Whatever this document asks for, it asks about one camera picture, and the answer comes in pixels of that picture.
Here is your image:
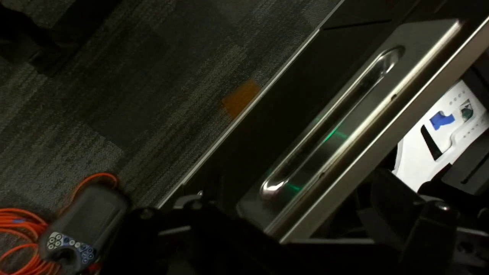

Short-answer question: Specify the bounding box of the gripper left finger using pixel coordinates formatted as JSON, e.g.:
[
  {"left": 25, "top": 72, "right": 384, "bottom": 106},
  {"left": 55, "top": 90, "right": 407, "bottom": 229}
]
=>
[{"left": 102, "top": 203, "right": 306, "bottom": 275}]

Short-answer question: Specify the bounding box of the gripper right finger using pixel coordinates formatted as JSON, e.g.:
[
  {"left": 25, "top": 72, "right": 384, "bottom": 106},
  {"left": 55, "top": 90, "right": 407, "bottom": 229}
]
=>
[{"left": 398, "top": 201, "right": 460, "bottom": 275}]

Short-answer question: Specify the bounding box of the grey metal drawer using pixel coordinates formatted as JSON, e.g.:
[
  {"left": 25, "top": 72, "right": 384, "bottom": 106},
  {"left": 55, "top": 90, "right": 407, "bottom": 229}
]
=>
[{"left": 236, "top": 16, "right": 489, "bottom": 245}]

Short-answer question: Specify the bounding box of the white box with blue print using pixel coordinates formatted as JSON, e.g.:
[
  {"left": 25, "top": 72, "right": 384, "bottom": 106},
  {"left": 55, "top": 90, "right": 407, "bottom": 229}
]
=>
[{"left": 393, "top": 79, "right": 489, "bottom": 192}]

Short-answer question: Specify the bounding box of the grey teach pendant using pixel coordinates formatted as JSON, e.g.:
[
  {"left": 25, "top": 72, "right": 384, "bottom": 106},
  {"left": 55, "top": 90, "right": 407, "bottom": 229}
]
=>
[{"left": 38, "top": 184, "right": 131, "bottom": 269}]

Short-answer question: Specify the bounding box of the orange tape piece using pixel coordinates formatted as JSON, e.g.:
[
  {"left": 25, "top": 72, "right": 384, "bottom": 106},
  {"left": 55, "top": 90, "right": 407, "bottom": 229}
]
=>
[{"left": 222, "top": 79, "right": 261, "bottom": 117}]

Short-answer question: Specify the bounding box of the silver drawer handle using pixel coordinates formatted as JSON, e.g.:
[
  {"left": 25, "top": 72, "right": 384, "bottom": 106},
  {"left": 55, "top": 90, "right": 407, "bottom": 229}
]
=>
[{"left": 259, "top": 46, "right": 406, "bottom": 200}]

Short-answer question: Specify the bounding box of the coil of orange cable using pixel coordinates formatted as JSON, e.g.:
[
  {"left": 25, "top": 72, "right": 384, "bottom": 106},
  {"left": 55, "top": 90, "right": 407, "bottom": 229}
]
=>
[{"left": 0, "top": 172, "right": 120, "bottom": 275}]

